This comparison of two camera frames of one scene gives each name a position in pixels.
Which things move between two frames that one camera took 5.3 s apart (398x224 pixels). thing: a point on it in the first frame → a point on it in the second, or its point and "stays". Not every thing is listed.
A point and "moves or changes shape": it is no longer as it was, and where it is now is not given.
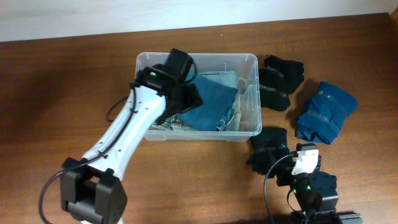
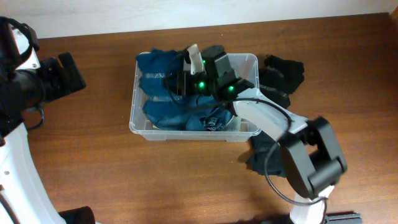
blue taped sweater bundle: (330, 106) moves or changes shape
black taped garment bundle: (270, 155) stays
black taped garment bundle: (278, 79) stays
